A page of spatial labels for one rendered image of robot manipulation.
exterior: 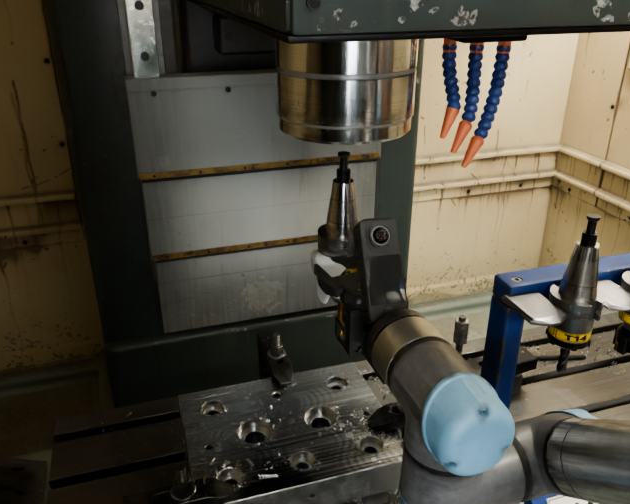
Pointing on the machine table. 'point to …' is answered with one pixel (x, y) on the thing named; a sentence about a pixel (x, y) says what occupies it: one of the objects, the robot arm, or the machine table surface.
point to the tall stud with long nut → (460, 332)
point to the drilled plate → (249, 493)
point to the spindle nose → (345, 90)
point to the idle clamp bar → (516, 367)
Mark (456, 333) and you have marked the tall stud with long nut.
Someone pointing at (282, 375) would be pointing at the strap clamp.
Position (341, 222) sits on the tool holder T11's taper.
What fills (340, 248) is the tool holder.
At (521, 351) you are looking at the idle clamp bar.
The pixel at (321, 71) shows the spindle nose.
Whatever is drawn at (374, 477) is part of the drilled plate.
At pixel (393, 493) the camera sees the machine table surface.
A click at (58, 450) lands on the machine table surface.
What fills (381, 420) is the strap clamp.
